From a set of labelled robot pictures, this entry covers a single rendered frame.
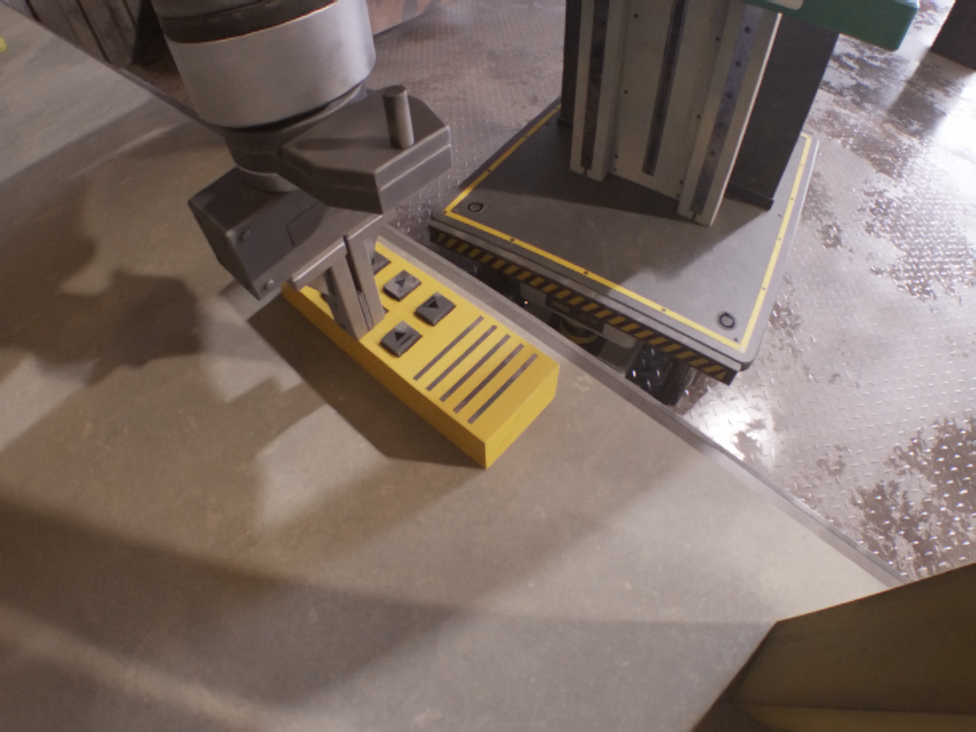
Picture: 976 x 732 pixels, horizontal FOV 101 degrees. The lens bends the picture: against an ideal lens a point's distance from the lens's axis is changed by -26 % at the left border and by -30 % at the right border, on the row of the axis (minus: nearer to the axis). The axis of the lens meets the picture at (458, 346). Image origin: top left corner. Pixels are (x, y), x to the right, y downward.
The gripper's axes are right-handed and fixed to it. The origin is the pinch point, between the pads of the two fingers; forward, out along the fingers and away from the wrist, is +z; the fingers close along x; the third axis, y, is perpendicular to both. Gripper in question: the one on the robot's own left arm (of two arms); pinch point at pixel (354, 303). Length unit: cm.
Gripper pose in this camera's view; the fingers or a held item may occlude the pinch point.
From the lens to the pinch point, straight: 37.9
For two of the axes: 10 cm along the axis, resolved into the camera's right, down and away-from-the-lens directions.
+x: -6.8, 6.3, -3.8
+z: 0.7, 5.7, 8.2
